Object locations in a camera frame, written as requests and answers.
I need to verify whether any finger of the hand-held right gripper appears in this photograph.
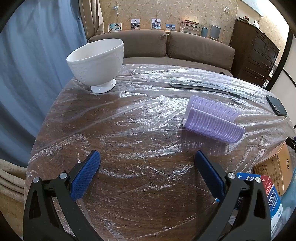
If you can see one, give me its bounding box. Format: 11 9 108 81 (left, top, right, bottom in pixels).
285 137 296 153

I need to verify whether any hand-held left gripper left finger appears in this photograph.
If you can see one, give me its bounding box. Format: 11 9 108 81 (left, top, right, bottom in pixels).
23 149 102 241

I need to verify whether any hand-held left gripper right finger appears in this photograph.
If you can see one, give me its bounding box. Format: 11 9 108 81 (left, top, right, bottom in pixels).
194 150 271 241

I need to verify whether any blue and white medicine box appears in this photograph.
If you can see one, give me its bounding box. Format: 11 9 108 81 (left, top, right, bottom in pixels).
228 173 284 241

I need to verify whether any gold cardboard box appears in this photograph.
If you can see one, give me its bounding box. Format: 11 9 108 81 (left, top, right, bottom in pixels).
253 141 294 197

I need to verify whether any dark blue smartphone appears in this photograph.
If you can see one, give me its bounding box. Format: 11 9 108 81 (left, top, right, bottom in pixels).
265 95 288 117

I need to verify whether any purple plastic basket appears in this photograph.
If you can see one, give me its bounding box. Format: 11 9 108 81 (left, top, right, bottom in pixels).
183 94 246 144

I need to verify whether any white black-framed screen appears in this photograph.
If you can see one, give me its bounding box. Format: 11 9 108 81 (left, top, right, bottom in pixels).
266 28 296 93

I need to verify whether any beige folded cloth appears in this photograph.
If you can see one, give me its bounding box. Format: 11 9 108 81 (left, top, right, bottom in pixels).
0 159 28 209

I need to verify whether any black flat tray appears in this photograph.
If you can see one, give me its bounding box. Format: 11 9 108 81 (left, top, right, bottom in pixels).
168 80 243 100

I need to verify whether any dark wooden dresser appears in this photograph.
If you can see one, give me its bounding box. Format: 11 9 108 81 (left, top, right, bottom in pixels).
230 19 281 87

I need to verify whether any white footed bowl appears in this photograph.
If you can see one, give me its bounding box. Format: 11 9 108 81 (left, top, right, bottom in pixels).
66 38 124 94

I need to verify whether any blue curtain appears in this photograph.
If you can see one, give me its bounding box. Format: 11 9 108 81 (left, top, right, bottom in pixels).
0 0 89 167

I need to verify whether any brown sofa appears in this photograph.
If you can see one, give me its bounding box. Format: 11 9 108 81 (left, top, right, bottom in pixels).
88 30 236 77

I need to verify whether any large grey-blue cylinder speaker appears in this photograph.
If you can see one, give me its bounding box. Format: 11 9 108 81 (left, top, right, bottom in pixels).
210 25 222 40

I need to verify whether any stack of books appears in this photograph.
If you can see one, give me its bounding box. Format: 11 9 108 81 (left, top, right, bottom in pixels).
179 20 202 36

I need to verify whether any beige curtain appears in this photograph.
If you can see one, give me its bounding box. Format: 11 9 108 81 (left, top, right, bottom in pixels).
79 0 104 43

